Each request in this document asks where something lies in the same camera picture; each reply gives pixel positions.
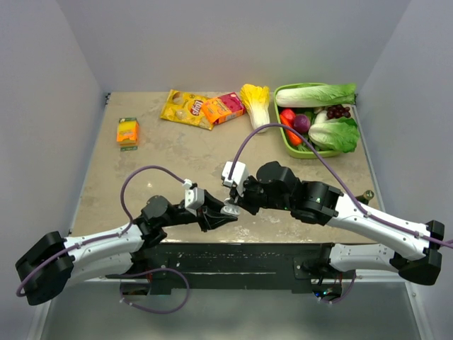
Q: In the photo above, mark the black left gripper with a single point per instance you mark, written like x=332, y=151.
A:
x=210, y=221

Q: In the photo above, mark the orange red pepper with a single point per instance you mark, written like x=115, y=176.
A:
x=294, y=140

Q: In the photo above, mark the red apple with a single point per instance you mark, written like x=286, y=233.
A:
x=288, y=114

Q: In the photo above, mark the green glass bottle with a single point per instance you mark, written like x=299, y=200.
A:
x=365, y=197

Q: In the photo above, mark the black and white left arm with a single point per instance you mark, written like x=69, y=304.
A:
x=55, y=262

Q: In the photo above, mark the white earbud charging case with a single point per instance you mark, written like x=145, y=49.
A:
x=230, y=208

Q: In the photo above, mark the green plastic basket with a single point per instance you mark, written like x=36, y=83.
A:
x=303, y=151

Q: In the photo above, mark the orange yellow sponge pack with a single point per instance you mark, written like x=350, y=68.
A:
x=127, y=136

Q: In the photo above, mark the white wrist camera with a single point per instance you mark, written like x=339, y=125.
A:
x=194, y=197
x=234, y=178

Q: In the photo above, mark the yellow chips bag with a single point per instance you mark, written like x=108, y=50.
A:
x=185, y=108

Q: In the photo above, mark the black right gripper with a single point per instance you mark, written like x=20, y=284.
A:
x=243, y=200

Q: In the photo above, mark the green leafy bok choy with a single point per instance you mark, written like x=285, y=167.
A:
x=336, y=134

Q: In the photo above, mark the orange pink snack box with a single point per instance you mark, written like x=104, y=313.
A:
x=223, y=108

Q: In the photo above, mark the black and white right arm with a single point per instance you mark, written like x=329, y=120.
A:
x=410, y=249

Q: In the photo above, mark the long green white cabbage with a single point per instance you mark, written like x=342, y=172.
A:
x=311, y=95

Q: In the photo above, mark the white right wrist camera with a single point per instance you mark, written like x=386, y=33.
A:
x=234, y=178

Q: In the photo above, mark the purple red onion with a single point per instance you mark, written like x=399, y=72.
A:
x=301, y=123

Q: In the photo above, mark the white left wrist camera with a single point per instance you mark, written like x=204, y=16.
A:
x=194, y=197

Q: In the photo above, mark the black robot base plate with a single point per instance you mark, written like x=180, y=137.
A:
x=299, y=268

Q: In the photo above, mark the yellow white napa cabbage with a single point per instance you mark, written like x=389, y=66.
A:
x=256, y=101

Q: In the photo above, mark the purple grapes bunch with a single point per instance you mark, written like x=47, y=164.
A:
x=338, y=111

